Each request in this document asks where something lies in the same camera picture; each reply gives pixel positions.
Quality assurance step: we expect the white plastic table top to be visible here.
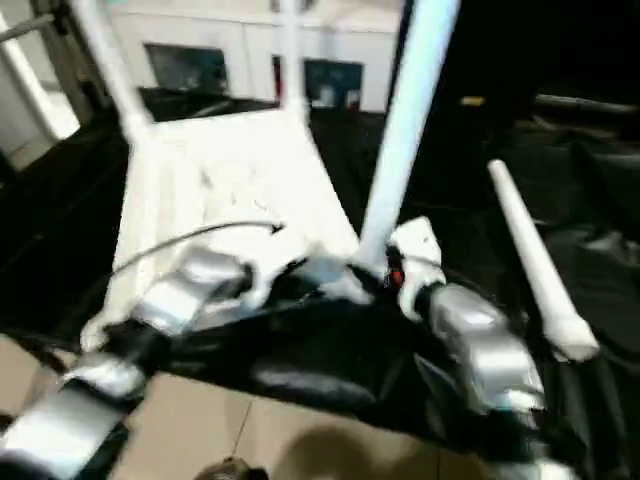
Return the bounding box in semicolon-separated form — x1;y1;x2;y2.
78;105;379;353

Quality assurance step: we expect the white plastic table leg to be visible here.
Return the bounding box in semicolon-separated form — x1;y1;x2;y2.
279;0;308;123
486;160;601;364
355;0;463;273
68;0;153;146

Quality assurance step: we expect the black work mat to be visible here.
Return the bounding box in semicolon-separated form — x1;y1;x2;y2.
0;88;640;471

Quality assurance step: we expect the white glass-door cabinet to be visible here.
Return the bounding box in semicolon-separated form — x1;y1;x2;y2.
105;0;406;113

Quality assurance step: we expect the black flat device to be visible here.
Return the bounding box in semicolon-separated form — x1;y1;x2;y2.
535;93;640;133

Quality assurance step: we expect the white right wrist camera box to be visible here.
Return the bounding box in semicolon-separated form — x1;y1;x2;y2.
385;217;443;322

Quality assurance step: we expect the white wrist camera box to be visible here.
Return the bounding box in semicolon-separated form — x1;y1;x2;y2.
238;226;307;307
385;217;443;322

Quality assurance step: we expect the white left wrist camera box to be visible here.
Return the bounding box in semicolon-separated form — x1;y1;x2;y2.
238;226;307;307

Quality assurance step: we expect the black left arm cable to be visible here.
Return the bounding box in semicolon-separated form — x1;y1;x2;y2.
108;220;287;293

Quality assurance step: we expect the grey metal rack frame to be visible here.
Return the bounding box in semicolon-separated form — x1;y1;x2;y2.
0;0;106;141

